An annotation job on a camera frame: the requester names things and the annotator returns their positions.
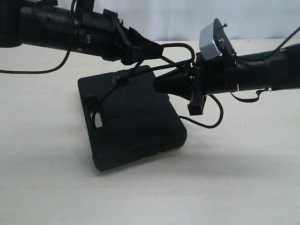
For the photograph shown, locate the black braided rope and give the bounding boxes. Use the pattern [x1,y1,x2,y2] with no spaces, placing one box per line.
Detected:
[91,43,225,129]

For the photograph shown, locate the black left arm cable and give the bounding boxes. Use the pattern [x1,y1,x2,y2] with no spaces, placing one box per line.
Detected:
[0,0,78,75]

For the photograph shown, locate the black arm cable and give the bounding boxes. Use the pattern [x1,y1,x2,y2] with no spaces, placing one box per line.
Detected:
[229,27,300,104]
[0,0,78,75]

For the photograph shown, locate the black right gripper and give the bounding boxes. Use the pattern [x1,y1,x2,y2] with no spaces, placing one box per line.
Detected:
[153,53,238,116]

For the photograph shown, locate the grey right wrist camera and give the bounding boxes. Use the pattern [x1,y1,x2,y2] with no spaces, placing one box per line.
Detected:
[199,18,235,61]

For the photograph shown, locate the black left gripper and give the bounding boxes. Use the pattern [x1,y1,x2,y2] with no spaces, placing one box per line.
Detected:
[86,9,163,66]

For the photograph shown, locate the black plastic carrying case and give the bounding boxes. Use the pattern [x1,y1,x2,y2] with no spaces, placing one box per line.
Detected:
[77,70,187,172]

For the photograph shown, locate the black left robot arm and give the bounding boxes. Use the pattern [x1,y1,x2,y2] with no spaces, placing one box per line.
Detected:
[0,0,163,65]

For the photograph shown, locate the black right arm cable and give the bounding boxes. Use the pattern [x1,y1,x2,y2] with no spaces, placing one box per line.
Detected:
[229,27,300,104]

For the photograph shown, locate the white backdrop curtain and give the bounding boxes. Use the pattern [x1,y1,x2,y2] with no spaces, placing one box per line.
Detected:
[0,0,300,43]

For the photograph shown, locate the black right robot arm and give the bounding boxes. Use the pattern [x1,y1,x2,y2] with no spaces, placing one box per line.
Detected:
[153,44,300,116]

